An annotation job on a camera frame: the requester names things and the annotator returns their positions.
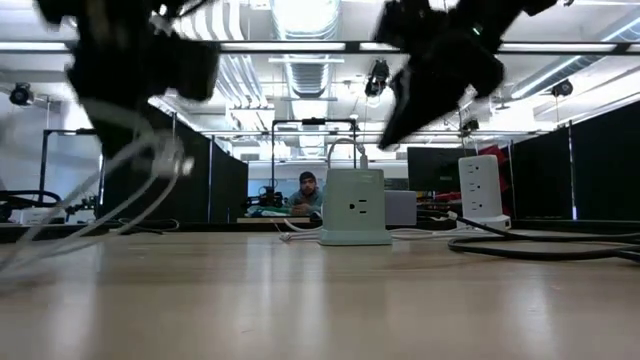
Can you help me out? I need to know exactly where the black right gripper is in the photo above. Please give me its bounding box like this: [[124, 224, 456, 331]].
[[375, 0, 505, 151]]

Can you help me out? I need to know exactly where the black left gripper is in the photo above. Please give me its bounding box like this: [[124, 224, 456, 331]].
[[67, 19, 221, 161]]

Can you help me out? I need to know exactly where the white USB cable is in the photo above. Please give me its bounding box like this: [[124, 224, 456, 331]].
[[0, 99, 197, 281], [276, 137, 370, 245]]

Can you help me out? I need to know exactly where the thin black USB cable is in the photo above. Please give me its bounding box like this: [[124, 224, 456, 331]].
[[107, 217, 180, 236]]

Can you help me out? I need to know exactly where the white tower power strip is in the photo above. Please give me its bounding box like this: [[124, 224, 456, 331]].
[[457, 153, 513, 232]]

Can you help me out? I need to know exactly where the white USB charger adapter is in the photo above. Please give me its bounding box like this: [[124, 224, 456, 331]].
[[383, 189, 418, 227]]

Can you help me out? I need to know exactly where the mint green cube power strip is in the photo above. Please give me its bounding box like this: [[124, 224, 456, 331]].
[[318, 168, 394, 247]]

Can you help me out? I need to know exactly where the lavender braided USB cable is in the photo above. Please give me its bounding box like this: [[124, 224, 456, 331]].
[[389, 209, 464, 242]]

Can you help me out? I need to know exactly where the thick black cable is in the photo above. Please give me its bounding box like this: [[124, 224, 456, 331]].
[[416, 208, 640, 263]]

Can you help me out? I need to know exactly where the black monitor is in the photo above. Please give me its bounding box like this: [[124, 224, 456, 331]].
[[406, 146, 477, 194]]

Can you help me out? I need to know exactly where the red cabinet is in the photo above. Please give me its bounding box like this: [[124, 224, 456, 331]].
[[474, 143, 512, 201]]

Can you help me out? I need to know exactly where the black round spotlight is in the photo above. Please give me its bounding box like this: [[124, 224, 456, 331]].
[[8, 82, 35, 108], [549, 78, 575, 99]]

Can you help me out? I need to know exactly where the black partition curtain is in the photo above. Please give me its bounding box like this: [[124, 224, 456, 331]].
[[509, 99, 640, 221], [97, 104, 250, 224]]

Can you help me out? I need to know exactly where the black crossbar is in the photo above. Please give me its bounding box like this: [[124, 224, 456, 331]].
[[0, 40, 640, 55]]

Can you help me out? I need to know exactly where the person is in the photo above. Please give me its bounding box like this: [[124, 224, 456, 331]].
[[286, 170, 325, 217]]

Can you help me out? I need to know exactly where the blue lit monitor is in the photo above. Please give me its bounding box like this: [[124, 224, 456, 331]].
[[248, 177, 289, 201]]

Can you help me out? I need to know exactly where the beige wooden table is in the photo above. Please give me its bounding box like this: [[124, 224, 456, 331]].
[[236, 214, 321, 225]]

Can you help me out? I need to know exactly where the black hanging camera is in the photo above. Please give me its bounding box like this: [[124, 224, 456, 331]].
[[363, 59, 392, 99]]

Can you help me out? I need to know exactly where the black metal station frame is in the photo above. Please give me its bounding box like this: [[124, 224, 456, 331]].
[[39, 128, 104, 221], [271, 117, 357, 191]]

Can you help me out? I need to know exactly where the black aluminium table frame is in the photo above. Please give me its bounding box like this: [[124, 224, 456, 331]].
[[0, 221, 640, 236]]

